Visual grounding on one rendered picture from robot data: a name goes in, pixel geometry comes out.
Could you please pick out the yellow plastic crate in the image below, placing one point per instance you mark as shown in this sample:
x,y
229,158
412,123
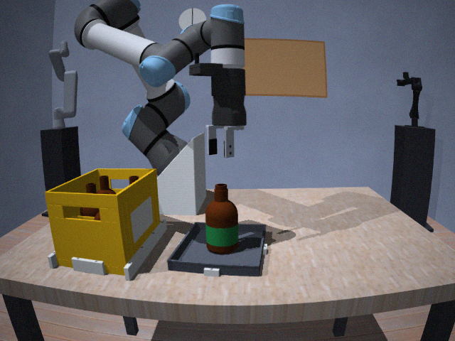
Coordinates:
x,y
127,218

